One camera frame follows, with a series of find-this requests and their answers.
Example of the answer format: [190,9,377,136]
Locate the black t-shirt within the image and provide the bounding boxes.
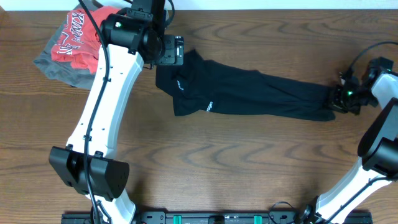
[155,50,335,122]

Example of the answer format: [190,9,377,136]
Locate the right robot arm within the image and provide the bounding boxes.
[294,57,397,223]

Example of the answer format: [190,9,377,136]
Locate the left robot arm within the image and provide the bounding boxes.
[49,8,184,223]

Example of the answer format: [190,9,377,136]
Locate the red printed t-shirt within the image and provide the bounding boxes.
[50,6,122,74]

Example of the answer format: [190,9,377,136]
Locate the grey folded garment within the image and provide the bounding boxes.
[34,6,95,90]

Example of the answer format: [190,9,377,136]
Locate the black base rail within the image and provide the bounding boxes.
[60,211,373,224]

